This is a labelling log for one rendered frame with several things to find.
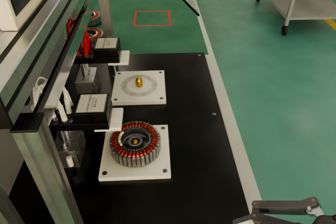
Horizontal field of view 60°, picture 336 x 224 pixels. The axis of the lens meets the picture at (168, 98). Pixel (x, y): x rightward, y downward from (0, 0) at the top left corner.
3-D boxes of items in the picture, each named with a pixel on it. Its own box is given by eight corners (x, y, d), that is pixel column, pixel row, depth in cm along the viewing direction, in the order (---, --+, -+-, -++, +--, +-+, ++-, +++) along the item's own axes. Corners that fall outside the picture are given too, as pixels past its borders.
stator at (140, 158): (160, 130, 70) (160, 119, 68) (161, 168, 62) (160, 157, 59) (114, 131, 70) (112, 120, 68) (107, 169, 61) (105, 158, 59)
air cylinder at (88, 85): (100, 82, 88) (97, 66, 84) (96, 97, 82) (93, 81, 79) (83, 82, 88) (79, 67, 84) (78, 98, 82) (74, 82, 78)
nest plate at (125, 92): (164, 73, 91) (164, 70, 91) (166, 104, 80) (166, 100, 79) (116, 74, 91) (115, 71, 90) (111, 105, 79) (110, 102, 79)
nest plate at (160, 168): (167, 128, 73) (167, 124, 72) (170, 178, 61) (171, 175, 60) (107, 130, 72) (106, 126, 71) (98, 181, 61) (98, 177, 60)
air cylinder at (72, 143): (86, 141, 69) (82, 125, 66) (80, 167, 63) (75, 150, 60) (65, 142, 69) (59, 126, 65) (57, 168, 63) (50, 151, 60)
